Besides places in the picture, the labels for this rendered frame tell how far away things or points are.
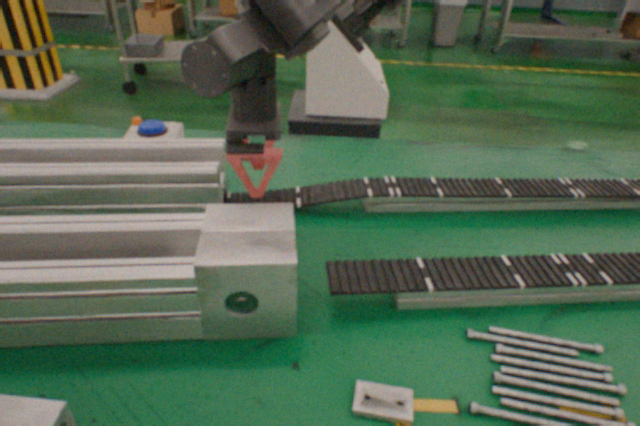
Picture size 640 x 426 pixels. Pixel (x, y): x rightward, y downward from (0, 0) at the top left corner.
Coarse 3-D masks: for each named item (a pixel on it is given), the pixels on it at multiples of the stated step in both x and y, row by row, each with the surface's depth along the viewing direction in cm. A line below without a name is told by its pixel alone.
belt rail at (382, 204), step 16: (368, 208) 63; (384, 208) 64; (400, 208) 64; (416, 208) 64; (432, 208) 64; (448, 208) 65; (464, 208) 65; (480, 208) 65; (496, 208) 66; (512, 208) 66; (528, 208) 66; (544, 208) 66; (560, 208) 67; (576, 208) 67; (592, 208) 67
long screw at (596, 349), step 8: (488, 328) 46; (496, 328) 45; (520, 336) 45; (528, 336) 45; (536, 336) 45; (544, 336) 45; (560, 344) 44; (568, 344) 44; (576, 344) 44; (584, 344) 44; (600, 352) 43
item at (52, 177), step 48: (0, 144) 58; (48, 144) 59; (96, 144) 59; (144, 144) 60; (192, 144) 61; (0, 192) 53; (48, 192) 54; (96, 192) 55; (144, 192) 55; (192, 192) 56
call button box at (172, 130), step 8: (136, 128) 71; (168, 128) 71; (176, 128) 71; (128, 136) 68; (136, 136) 68; (144, 136) 68; (152, 136) 68; (160, 136) 68; (168, 136) 69; (176, 136) 69
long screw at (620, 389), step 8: (504, 368) 41; (512, 368) 41; (528, 376) 41; (536, 376) 41; (544, 376) 41; (552, 376) 41; (560, 376) 41; (576, 384) 40; (584, 384) 40; (592, 384) 40; (600, 384) 40; (608, 384) 40; (616, 384) 40; (616, 392) 40; (624, 392) 39
